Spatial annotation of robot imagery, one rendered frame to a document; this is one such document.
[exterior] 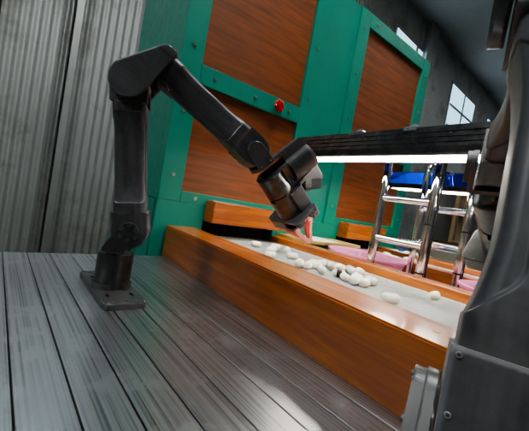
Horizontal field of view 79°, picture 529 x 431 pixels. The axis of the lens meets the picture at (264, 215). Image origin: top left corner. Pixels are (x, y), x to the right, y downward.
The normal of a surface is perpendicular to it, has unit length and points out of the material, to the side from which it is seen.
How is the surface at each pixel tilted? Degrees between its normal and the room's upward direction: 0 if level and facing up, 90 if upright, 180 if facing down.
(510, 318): 78
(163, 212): 90
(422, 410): 59
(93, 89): 90
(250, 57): 90
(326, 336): 90
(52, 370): 0
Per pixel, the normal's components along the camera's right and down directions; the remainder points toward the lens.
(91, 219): 0.63, 0.14
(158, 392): 0.18, -0.98
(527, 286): -0.47, -0.26
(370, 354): -0.79, -0.11
